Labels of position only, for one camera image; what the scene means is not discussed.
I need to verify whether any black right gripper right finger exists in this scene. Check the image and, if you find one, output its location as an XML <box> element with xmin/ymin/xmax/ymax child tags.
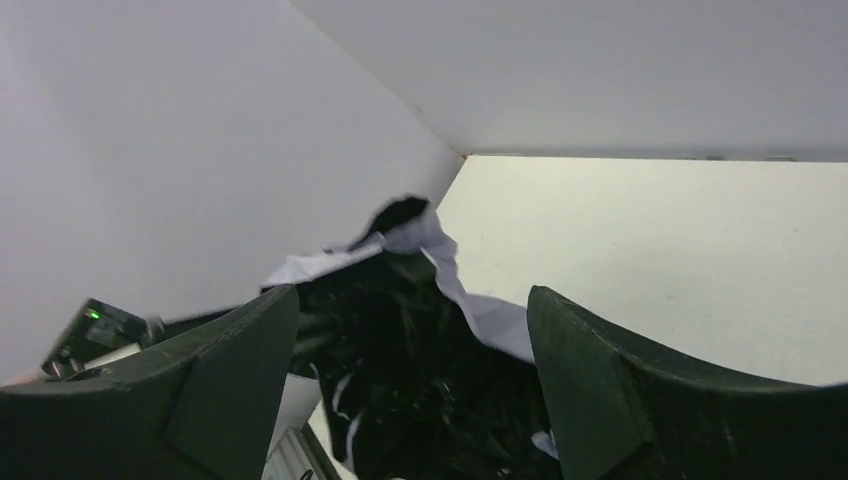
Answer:
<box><xmin>527</xmin><ymin>286</ymin><xmax>847</xmax><ymax>479</ymax></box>

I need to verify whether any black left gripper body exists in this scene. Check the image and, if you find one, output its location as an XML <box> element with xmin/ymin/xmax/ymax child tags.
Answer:
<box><xmin>40</xmin><ymin>298</ymin><xmax>164</xmax><ymax>379</ymax></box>

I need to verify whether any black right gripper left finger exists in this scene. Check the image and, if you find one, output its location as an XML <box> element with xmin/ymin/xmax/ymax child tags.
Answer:
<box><xmin>1</xmin><ymin>285</ymin><xmax>299</xmax><ymax>479</ymax></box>

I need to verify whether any lavender folding umbrella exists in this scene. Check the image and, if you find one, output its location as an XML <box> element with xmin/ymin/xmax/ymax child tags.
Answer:
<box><xmin>267</xmin><ymin>196</ymin><xmax>561</xmax><ymax>479</ymax></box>

